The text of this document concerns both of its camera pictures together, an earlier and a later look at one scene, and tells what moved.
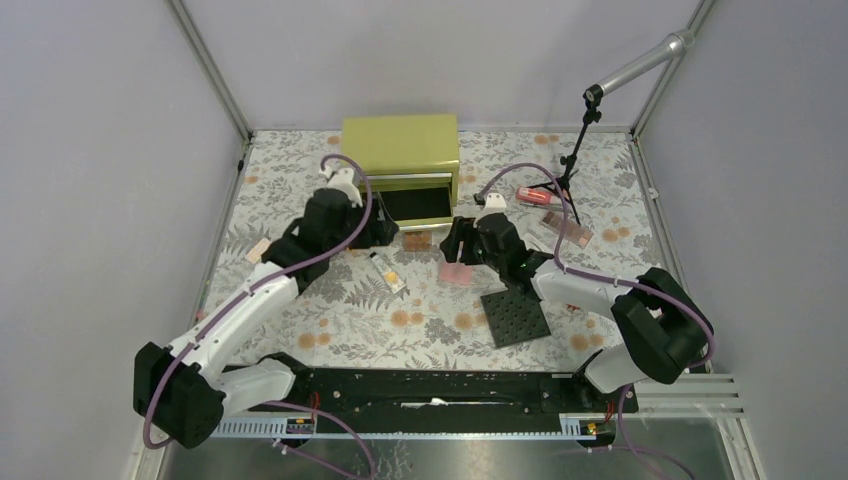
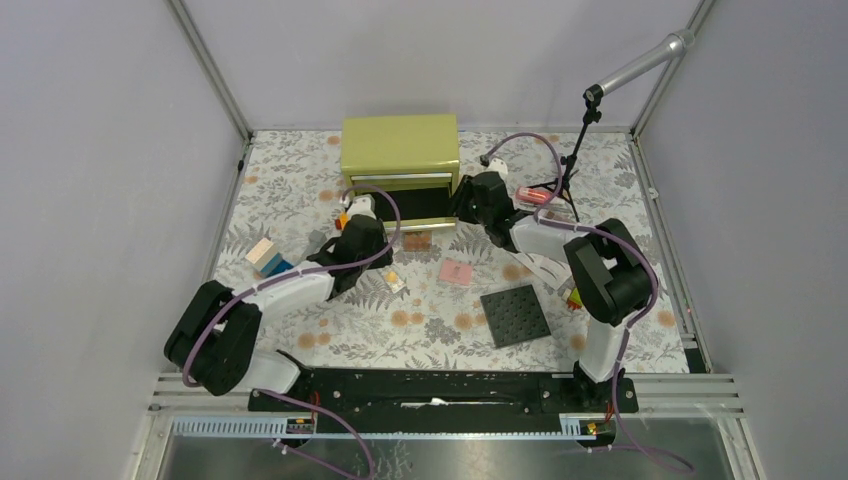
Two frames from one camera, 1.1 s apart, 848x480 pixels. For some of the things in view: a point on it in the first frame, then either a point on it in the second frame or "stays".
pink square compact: x=456 y=273 stays
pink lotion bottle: x=536 y=195 stays
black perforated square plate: x=514 y=316 stays
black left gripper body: x=374 y=234 to x=377 y=263
